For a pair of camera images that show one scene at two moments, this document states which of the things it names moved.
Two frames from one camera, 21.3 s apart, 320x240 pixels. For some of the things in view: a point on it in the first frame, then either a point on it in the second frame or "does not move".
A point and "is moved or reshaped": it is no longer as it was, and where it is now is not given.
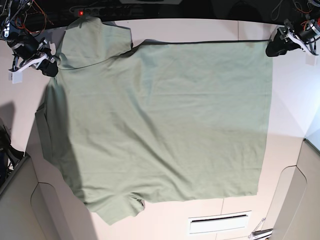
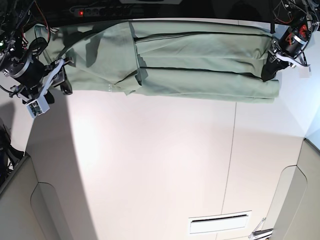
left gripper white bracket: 47,67 -> 65,87
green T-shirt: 162,120 is moved or reshaped
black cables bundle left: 9,156 does not move
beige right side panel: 295,214 does not move
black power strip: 103,11 does not move
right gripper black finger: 277,46 -> 272,65
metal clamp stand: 262,234 does not move
